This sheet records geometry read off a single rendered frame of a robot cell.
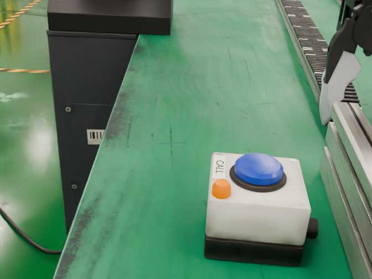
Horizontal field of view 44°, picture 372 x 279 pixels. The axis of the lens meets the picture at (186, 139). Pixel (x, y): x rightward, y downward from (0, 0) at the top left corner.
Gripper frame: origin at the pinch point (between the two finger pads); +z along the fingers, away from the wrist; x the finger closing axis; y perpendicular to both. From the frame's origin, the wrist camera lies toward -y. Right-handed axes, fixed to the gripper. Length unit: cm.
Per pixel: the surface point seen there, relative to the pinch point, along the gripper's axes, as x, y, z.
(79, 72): 48, 47, 14
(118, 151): 28.0, -3.5, 4.4
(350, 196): 5.1, -15.8, -0.1
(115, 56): 40, 48, 10
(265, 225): 12.5, -20.1, 0.4
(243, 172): 14.5, -17.5, -2.6
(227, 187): 15.7, -19.6, -2.4
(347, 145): 5.1, -12.1, -3.1
